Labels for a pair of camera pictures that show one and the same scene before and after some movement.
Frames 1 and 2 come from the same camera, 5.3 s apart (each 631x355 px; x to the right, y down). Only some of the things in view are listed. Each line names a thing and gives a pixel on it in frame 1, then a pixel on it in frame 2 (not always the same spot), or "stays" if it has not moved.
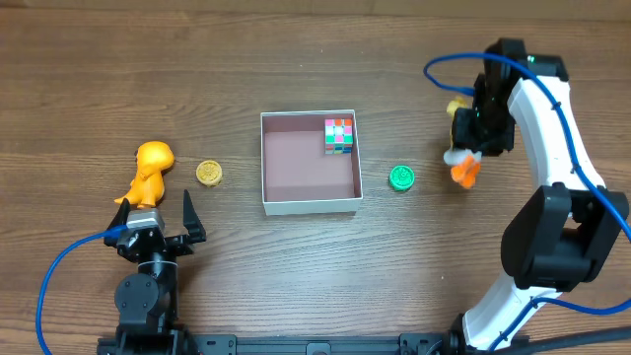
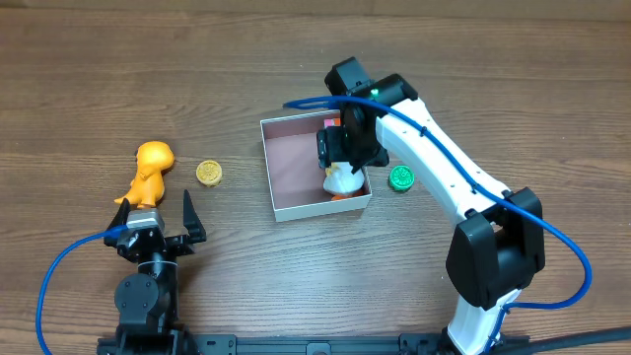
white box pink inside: x=298 y=177 stays
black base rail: x=408 y=343 stays
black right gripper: x=473 y=134 to x=328 y=149
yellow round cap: x=208 y=173 stays
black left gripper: x=161 y=242 stays
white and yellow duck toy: x=465 y=165 to x=339 y=177
